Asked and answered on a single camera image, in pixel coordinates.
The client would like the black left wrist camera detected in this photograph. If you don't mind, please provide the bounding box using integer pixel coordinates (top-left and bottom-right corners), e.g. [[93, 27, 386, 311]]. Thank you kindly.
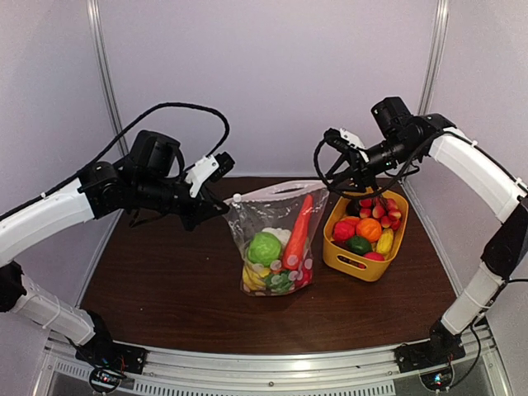
[[185, 152, 235, 198]]

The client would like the green toy apple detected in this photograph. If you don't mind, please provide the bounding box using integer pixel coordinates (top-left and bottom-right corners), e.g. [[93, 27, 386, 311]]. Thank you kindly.
[[247, 232, 282, 267]]

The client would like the pink wrinkled toy fruit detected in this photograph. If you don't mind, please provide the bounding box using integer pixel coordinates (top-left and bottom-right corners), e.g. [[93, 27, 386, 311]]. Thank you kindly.
[[332, 216, 361, 243]]

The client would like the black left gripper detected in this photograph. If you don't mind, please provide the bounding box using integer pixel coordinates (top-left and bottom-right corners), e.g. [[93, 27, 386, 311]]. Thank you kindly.
[[134, 173, 229, 231]]

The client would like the dark toy plum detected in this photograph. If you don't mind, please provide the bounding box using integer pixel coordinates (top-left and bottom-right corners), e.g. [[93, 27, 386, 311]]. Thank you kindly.
[[346, 200, 362, 217]]

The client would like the red toy apple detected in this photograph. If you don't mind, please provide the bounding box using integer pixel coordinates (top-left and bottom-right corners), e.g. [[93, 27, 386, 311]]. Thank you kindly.
[[363, 252, 385, 262]]

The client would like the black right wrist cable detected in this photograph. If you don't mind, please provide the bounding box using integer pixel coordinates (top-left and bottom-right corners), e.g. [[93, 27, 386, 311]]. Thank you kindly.
[[313, 135, 442, 197]]

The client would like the yellow toy bell pepper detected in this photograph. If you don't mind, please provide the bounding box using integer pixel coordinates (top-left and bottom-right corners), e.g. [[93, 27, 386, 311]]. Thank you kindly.
[[242, 264, 271, 293]]

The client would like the red toy bell pepper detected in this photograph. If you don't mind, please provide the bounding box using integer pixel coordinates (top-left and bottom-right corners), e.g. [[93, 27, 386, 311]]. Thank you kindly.
[[295, 267, 314, 288]]

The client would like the green toy avocado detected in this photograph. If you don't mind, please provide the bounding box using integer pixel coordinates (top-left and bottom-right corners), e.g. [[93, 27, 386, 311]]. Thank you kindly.
[[346, 235, 372, 256]]

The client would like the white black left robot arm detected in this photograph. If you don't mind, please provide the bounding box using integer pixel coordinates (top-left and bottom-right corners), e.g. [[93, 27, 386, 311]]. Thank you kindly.
[[1, 130, 234, 366]]

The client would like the aluminium frame post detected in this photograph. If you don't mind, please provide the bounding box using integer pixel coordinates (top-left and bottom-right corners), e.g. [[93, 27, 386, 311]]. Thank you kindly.
[[409, 0, 450, 115], [86, 0, 122, 136]]

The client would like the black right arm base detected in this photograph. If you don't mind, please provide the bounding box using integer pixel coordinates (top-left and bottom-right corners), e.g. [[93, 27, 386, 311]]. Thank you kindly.
[[394, 320, 465, 373]]

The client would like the orange toy orange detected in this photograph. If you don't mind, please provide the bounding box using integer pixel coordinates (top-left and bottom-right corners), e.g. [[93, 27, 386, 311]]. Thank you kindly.
[[356, 218, 383, 243]]

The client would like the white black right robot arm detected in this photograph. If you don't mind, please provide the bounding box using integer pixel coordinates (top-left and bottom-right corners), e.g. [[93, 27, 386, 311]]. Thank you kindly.
[[318, 97, 527, 365]]

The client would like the clear zip top bag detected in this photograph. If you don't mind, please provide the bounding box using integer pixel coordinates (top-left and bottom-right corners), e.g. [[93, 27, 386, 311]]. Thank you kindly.
[[224, 180, 329, 297]]

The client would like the left aluminium frame post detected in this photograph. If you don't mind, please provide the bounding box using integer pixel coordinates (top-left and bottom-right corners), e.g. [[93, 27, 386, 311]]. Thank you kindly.
[[86, 0, 122, 136]]

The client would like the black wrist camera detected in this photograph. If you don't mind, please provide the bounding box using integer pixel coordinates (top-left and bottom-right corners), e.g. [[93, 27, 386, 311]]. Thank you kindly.
[[323, 128, 369, 162], [185, 152, 235, 198]]

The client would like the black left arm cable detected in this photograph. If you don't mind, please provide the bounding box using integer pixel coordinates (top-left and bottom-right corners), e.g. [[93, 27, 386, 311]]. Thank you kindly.
[[36, 101, 231, 199]]

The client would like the white toy cauliflower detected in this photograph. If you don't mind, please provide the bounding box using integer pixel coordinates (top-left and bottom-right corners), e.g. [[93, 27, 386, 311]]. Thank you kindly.
[[262, 227, 291, 247]]

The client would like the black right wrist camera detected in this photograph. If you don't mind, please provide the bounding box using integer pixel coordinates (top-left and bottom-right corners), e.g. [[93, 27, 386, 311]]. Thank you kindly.
[[323, 128, 369, 162]]

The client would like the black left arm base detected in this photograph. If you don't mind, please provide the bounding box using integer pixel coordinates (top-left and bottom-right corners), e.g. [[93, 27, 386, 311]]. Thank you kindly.
[[71, 342, 148, 375]]

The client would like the yellow plastic basket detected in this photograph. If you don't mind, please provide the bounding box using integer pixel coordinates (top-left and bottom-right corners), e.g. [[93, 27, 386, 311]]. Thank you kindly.
[[323, 191, 409, 282]]

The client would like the orange toy carrot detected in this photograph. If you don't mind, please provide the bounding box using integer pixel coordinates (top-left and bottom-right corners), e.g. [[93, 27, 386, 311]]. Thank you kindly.
[[282, 195, 314, 271]]

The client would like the red toy lychee bunch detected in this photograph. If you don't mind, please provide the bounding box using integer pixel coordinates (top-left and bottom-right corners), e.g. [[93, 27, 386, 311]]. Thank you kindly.
[[359, 196, 403, 231]]

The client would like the aluminium front rail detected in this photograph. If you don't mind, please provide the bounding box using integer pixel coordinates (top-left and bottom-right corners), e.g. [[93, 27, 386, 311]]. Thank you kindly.
[[32, 325, 512, 396]]

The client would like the yellow toy corn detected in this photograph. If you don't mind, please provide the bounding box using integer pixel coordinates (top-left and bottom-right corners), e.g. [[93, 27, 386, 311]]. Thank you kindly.
[[375, 229, 394, 256]]

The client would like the right aluminium frame post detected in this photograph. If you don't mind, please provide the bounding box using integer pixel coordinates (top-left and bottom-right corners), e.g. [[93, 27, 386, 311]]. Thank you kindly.
[[409, 0, 450, 115]]

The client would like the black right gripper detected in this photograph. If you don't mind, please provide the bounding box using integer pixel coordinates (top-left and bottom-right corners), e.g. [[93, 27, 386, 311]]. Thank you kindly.
[[326, 134, 419, 193]]

